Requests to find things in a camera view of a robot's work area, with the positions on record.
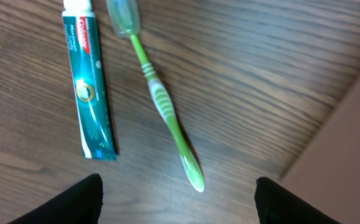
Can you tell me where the teal toothpaste tube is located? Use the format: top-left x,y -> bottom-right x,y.
62,0 -> 116,161

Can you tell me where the green toothbrush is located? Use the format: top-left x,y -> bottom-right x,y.
106,0 -> 205,192

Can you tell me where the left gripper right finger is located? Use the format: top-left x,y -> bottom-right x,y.
254,177 -> 339,224

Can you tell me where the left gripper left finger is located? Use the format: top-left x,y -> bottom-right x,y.
9,174 -> 103,224

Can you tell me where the white cardboard box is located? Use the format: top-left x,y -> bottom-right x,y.
280,76 -> 360,223

